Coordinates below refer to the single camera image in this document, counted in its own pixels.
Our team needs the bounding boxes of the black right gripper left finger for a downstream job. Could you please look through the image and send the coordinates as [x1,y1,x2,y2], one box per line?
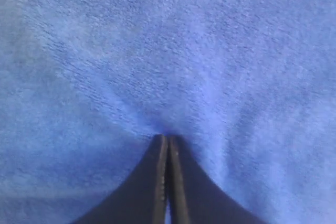
[74,135,168,224]

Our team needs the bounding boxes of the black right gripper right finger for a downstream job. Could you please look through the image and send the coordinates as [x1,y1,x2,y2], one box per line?
[166,135,264,224]

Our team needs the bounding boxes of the blue microfiber towel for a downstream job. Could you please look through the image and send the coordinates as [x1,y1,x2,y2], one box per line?
[1,0,335,223]

